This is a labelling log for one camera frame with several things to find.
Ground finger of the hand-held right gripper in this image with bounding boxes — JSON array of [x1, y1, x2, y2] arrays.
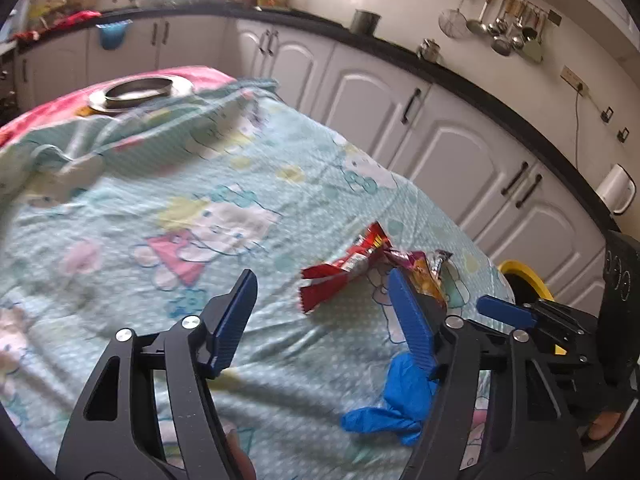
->
[[476, 296, 589, 361]]

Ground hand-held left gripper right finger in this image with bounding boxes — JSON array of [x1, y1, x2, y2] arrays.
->
[[389, 269, 586, 480]]

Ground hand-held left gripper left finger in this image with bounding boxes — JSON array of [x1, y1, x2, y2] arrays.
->
[[55, 269, 258, 480]]

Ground orange purple snack wrapper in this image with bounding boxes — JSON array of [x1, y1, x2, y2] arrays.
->
[[382, 249, 454, 311]]

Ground yellow rimmed bin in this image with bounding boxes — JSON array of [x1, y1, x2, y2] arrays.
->
[[500, 259, 556, 306]]

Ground red snack wrapper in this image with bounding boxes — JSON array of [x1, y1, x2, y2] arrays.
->
[[300, 221, 394, 315]]

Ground person's foot in sandal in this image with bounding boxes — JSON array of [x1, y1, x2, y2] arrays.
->
[[582, 407, 628, 446]]

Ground blue rubber glove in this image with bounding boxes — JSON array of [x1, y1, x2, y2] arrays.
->
[[341, 352, 441, 447]]

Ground black induction cooktop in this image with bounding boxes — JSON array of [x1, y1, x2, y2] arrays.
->
[[602, 232, 640, 311]]

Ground printed cartoon blanket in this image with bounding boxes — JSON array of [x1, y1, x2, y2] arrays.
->
[[0, 77, 516, 480]]

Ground white electric kettle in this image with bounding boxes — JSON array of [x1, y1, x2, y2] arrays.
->
[[596, 164, 634, 216]]

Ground white base kitchen cabinets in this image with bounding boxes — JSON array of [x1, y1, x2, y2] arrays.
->
[[15, 15, 608, 306]]

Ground steel bowl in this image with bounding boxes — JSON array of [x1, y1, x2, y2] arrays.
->
[[104, 76, 174, 107]]

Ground pink blanket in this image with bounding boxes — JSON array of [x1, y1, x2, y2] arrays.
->
[[0, 65, 236, 148]]

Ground row of hanging steel ladles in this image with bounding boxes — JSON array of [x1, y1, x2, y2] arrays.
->
[[467, 0, 562, 64]]

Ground steel tumbler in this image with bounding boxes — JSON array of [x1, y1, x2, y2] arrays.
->
[[350, 9, 382, 36]]

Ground blue hanging basket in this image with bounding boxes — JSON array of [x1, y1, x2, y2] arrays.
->
[[96, 20, 134, 52]]

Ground red cloth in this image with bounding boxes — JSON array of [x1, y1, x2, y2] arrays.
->
[[12, 10, 101, 43]]

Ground black power cable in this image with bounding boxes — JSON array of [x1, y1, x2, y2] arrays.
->
[[573, 91, 584, 171]]

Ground wall socket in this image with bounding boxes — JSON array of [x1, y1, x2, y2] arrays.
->
[[560, 66, 591, 99]]

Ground wire mesh strainer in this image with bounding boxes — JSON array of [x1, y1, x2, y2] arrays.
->
[[438, 0, 474, 39]]

